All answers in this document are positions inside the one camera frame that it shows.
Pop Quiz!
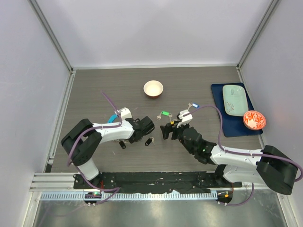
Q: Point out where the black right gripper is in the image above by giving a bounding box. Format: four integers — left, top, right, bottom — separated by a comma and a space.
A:
160, 120, 194, 154

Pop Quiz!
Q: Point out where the black tag key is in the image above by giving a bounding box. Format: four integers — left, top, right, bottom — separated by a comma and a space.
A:
145, 137, 155, 146
119, 140, 126, 149

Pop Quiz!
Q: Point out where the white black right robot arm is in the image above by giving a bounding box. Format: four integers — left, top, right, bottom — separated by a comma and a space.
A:
160, 122, 299, 195

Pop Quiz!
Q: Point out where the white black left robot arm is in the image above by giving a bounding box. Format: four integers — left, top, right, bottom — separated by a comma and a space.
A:
61, 116, 155, 189

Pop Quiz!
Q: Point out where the green tag key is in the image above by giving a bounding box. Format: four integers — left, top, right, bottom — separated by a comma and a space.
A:
156, 111, 172, 120

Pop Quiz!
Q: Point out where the black tag key on organizer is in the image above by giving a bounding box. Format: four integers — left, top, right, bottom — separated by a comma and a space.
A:
119, 140, 126, 149

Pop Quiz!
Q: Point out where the blue tag key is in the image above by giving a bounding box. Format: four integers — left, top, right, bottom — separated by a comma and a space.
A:
187, 103, 199, 110

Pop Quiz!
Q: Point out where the red bowl white inside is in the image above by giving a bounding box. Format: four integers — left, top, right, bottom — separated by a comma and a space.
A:
143, 80, 164, 99

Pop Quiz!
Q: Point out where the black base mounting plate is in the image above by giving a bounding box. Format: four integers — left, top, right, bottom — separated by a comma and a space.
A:
73, 170, 242, 193

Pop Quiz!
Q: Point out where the pale green rectangular plate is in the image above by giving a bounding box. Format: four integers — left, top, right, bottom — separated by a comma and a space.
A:
223, 85, 249, 117

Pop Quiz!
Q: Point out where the orange white patterned bowl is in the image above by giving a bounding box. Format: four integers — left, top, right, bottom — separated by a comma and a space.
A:
243, 110, 267, 131

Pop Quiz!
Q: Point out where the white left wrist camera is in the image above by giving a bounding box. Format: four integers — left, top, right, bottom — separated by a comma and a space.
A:
118, 107, 132, 120

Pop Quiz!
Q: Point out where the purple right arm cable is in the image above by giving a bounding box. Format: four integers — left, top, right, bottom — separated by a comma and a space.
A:
187, 105, 303, 207

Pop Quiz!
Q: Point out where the perforated cable duct strip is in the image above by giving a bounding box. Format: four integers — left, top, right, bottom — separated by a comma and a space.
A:
40, 190, 217, 201

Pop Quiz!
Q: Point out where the aluminium frame rail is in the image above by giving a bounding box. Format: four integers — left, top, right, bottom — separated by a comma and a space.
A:
28, 0, 73, 74

